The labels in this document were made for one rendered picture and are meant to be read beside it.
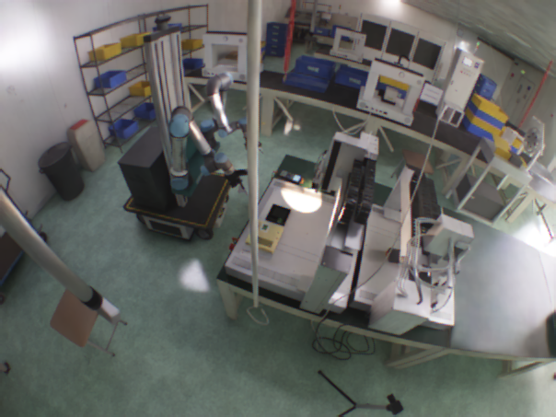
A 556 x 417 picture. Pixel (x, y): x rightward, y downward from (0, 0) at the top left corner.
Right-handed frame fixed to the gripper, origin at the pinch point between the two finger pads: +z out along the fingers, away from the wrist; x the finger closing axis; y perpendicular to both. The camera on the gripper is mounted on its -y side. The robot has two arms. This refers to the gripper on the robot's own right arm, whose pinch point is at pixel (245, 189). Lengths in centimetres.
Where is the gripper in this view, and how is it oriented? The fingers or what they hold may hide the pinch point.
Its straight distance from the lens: 182.9
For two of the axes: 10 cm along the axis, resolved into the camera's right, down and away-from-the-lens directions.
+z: 3.2, 5.5, 7.7
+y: -8.8, 4.8, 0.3
